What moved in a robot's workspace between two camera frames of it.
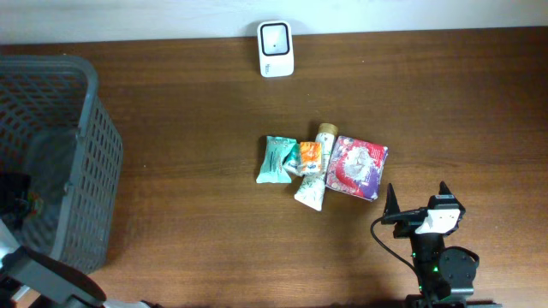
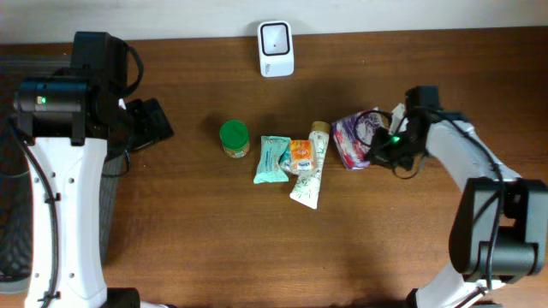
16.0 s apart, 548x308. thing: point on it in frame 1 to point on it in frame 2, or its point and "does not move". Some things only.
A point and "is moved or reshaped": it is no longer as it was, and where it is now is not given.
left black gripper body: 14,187 to 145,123
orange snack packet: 310,156 is moved or reshaped
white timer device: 276,49 does not move
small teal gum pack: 294,155 is moved or reshaped
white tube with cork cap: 311,191 is moved or reshaped
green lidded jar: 34,204 is moved or reshaped
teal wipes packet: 273,169 does not move
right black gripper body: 408,223 to 390,150
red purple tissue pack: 355,168 to 353,136
